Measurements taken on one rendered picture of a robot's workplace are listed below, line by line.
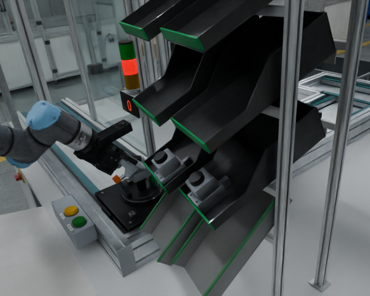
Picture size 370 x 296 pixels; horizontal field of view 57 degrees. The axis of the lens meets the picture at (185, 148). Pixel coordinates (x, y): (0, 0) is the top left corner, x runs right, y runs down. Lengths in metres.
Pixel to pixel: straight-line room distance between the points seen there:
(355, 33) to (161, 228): 0.62
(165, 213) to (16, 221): 0.64
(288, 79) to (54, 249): 0.91
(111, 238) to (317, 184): 0.77
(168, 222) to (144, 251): 0.15
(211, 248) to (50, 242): 0.61
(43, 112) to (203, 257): 0.50
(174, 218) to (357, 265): 0.51
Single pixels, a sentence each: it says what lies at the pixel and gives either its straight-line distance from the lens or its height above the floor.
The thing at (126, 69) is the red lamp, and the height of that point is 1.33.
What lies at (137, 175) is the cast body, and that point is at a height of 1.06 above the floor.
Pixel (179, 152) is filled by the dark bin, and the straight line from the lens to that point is 0.81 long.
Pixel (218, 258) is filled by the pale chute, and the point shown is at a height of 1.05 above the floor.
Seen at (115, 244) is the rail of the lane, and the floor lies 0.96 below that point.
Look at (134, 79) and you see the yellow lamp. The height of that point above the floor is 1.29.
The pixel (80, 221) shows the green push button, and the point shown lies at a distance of 1.09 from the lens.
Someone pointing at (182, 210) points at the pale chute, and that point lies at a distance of 0.88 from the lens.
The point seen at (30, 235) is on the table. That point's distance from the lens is 1.30.
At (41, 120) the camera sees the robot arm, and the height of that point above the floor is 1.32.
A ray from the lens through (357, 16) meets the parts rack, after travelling 0.68.
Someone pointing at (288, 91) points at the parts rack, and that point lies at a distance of 0.56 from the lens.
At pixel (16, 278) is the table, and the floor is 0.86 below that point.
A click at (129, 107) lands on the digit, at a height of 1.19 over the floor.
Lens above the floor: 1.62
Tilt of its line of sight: 28 degrees down
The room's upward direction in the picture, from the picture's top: 6 degrees counter-clockwise
